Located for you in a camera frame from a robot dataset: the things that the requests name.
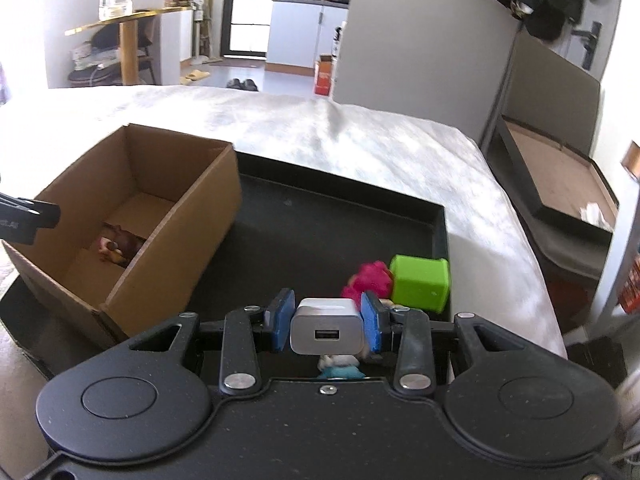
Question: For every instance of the green cube toy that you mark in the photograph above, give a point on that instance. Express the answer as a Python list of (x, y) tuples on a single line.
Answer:
[(420, 282)]

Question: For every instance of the beige slippers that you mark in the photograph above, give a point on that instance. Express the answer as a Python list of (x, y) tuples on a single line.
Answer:
[(195, 76)]

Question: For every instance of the black framed glass door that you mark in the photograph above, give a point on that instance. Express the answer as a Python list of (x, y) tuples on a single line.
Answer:
[(226, 10)]

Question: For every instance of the orange cardboard box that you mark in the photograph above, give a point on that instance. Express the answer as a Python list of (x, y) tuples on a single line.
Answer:
[(324, 77)]

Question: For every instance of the black slippers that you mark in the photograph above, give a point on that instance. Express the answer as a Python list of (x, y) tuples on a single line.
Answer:
[(242, 84)]

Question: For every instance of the small white blue figurine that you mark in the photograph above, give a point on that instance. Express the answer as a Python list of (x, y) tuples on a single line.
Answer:
[(340, 367)]

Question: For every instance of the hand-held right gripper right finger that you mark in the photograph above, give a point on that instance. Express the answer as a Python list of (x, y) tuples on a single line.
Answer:
[(372, 327)]

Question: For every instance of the small brown pink figurine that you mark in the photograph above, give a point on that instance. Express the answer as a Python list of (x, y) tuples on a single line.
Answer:
[(117, 245)]

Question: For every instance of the white USB charger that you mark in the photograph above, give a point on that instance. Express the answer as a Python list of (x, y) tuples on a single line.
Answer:
[(325, 332)]

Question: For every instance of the black spray bottle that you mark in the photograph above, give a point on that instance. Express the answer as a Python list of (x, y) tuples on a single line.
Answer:
[(338, 40)]

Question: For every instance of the grey door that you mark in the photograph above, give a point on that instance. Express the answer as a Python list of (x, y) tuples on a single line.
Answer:
[(607, 5)]

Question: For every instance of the dark framed brown board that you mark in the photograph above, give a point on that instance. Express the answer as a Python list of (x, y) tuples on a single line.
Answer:
[(550, 170)]

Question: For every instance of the white framed desk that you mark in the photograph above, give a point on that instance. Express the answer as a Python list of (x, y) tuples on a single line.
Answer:
[(612, 270)]

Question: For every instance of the brown cardboard box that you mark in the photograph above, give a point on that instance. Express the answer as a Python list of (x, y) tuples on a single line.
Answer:
[(190, 220)]

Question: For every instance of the black tray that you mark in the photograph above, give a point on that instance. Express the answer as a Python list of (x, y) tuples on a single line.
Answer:
[(310, 230)]

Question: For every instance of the gold table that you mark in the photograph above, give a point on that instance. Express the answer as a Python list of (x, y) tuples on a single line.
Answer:
[(127, 50)]

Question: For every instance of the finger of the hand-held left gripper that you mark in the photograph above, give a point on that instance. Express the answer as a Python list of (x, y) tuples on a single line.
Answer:
[(27, 217)]

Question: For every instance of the black bag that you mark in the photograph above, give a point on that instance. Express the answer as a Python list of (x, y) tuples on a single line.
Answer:
[(595, 360)]

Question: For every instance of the black chair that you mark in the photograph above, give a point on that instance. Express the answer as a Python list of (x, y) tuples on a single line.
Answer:
[(100, 72)]

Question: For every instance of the grey upholstered board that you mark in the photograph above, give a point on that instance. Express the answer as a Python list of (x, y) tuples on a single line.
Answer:
[(545, 85)]

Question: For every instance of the white tissue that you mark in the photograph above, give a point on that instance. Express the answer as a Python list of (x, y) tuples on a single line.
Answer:
[(595, 212)]

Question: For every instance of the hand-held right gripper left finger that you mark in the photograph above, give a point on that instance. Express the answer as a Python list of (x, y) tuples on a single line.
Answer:
[(281, 322)]

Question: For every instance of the pink haired doll toy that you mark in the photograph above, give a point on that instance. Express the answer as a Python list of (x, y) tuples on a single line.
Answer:
[(370, 277)]

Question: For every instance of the white kitchen cabinet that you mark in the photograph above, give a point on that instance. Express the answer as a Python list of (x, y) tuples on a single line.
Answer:
[(300, 35)]

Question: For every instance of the red basket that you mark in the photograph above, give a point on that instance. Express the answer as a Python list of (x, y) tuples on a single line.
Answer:
[(634, 285)]

